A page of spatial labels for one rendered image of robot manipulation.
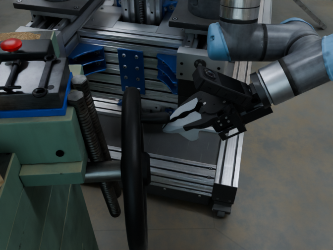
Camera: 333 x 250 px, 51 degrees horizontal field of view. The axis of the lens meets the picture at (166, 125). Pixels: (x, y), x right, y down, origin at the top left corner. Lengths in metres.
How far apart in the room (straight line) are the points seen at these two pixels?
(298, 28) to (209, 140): 0.86
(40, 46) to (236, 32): 0.35
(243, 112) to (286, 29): 0.18
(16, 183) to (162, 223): 1.00
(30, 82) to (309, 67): 0.45
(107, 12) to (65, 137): 0.83
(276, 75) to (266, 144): 1.21
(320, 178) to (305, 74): 1.16
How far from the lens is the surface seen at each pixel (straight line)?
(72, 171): 0.55
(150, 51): 1.14
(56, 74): 0.52
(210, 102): 0.66
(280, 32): 0.73
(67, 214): 0.86
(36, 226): 0.66
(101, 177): 0.61
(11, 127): 0.53
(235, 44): 0.70
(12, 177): 0.56
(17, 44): 0.56
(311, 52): 0.66
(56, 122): 0.51
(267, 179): 1.68
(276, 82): 0.64
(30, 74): 0.53
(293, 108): 2.08
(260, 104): 0.69
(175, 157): 1.40
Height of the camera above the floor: 1.29
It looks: 44 degrees down
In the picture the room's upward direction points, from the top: straight up
